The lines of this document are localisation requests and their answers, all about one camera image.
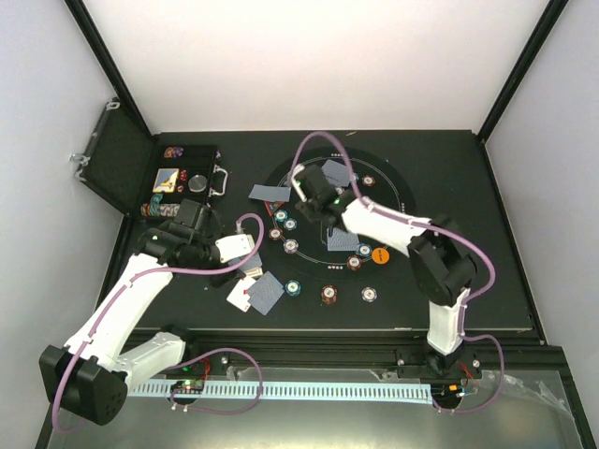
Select face-up ace card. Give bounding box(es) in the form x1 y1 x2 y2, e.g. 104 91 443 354
226 277 256 312

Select deck of playing cards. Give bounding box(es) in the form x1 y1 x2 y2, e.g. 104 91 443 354
239 253 263 279

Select face-down card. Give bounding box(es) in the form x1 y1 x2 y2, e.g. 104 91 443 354
247 271 285 315

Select red triangular all-in button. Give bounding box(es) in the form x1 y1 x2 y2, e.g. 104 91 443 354
264 201 284 216

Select red poker chip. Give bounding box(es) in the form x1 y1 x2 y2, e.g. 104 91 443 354
269 227 283 240

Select orange round blind button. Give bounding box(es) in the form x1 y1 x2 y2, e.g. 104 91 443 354
371 247 390 265

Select teal poker chip stack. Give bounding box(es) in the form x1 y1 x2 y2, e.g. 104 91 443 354
285 280 301 297

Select red-brown poker chip stack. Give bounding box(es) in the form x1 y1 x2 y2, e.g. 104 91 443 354
321 284 338 305

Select purple poker chip stack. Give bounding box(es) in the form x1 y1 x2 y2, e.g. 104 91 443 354
361 287 378 303

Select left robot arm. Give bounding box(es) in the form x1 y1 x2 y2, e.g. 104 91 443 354
39 200 265 430

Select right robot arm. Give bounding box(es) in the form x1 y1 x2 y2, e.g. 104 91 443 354
288 164 477 378

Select round black poker mat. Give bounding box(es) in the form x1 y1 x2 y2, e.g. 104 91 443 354
261 148 416 287

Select chips row in case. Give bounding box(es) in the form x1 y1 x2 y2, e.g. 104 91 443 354
140 194 181 218

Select clear dealer button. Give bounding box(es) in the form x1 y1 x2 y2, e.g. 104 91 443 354
188 174 208 193

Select card box in case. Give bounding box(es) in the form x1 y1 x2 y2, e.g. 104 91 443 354
152 168 180 194

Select light blue slotted strip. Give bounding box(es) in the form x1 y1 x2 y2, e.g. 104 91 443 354
128 379 432 405

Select purple chips in case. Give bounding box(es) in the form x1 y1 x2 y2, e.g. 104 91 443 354
164 146 184 159

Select black poker chip case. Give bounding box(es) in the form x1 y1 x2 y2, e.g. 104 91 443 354
71 97 224 221

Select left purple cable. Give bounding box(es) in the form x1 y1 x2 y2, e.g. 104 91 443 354
50 213 266 432

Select purple cable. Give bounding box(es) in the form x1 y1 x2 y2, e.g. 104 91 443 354
50 213 266 432
289 131 505 415

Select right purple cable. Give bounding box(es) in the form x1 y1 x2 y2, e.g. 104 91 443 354
289 131 505 415

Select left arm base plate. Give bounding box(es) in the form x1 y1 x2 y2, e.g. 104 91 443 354
162 350 230 376

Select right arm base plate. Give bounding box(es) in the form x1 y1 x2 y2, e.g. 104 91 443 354
395 346 475 379

